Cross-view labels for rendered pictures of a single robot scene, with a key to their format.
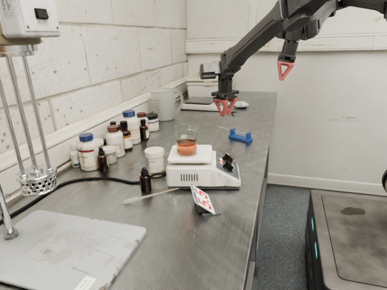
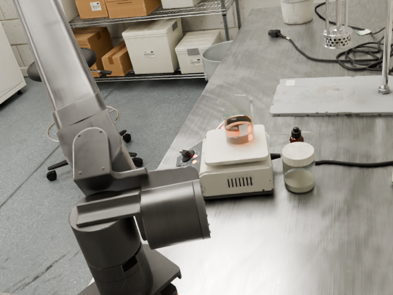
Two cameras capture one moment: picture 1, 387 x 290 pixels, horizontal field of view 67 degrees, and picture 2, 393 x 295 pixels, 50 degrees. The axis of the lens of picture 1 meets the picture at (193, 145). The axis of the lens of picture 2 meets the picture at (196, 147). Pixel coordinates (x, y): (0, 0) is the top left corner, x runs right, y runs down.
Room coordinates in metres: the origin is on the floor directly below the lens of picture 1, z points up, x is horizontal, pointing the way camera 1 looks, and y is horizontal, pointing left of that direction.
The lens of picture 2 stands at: (1.47, -0.01, 1.28)
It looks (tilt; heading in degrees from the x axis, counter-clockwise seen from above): 32 degrees down; 185
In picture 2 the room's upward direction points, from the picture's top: 12 degrees counter-clockwise
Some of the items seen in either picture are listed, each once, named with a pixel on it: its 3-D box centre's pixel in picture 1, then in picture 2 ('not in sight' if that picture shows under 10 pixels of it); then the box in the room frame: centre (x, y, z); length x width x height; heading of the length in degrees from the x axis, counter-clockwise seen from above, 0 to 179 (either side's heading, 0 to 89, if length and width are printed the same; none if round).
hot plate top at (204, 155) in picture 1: (190, 153); (235, 144); (0.76, 0.01, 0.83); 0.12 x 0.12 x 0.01; 86
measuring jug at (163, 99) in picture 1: (166, 104); not in sight; (1.46, 0.13, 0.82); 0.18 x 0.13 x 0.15; 71
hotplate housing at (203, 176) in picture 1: (200, 167); (225, 163); (0.76, -0.02, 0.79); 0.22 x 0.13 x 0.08; 86
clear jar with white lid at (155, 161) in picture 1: (155, 161); (298, 167); (0.81, 0.12, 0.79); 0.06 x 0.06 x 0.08
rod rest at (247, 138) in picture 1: (240, 134); not in sight; (1.11, -0.19, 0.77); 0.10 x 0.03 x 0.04; 44
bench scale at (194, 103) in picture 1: (205, 103); not in sight; (1.69, -0.08, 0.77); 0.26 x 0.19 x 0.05; 69
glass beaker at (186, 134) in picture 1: (187, 140); (236, 121); (0.75, 0.02, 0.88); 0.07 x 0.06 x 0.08; 57
